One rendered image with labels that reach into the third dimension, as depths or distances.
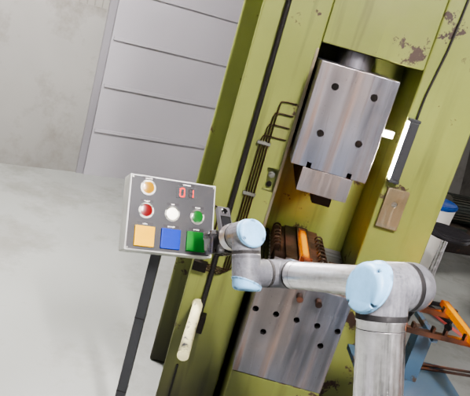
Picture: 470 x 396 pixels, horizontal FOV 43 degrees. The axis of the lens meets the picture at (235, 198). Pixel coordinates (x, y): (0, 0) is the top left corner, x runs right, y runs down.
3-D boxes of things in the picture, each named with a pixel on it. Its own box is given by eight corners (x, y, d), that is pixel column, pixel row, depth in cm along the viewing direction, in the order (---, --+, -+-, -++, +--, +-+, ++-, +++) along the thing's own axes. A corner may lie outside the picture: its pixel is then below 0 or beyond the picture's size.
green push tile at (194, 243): (205, 253, 225) (206, 232, 226) (186, 251, 222) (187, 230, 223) (203, 253, 226) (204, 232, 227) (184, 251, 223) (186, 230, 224)
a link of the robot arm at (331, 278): (460, 264, 142) (288, 255, 199) (424, 262, 135) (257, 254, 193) (460, 314, 141) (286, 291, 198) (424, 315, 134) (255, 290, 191)
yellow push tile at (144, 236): (153, 247, 217) (155, 226, 218) (133, 245, 214) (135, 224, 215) (152, 247, 218) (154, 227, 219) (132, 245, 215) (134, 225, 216)
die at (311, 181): (345, 203, 233) (353, 180, 230) (295, 188, 233) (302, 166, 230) (335, 177, 273) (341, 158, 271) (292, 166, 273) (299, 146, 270)
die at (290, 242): (317, 284, 242) (324, 265, 240) (269, 270, 242) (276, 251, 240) (311, 247, 283) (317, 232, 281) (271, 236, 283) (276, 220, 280)
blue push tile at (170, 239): (179, 249, 221) (181, 230, 222) (160, 247, 218) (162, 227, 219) (177, 250, 222) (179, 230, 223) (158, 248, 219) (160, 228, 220)
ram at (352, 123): (387, 189, 230) (423, 88, 219) (290, 163, 230) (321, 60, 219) (370, 166, 271) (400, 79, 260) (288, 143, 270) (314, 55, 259)
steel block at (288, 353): (319, 394, 249) (354, 300, 237) (232, 369, 249) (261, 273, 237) (312, 329, 303) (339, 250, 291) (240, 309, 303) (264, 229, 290)
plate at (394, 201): (396, 231, 247) (410, 193, 242) (375, 225, 247) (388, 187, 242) (394, 229, 249) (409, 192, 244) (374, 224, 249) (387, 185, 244)
